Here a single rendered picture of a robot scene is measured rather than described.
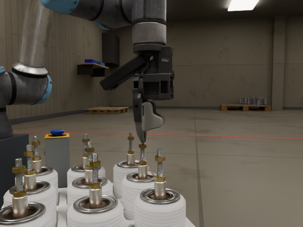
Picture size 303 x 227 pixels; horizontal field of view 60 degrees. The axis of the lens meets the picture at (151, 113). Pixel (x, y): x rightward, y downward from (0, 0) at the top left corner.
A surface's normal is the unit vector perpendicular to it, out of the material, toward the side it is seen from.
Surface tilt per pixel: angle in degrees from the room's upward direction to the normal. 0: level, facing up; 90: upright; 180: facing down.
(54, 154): 90
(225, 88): 90
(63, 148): 90
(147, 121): 91
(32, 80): 110
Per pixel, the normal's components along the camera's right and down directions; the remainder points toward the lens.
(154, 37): 0.30, 0.06
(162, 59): -0.19, 0.07
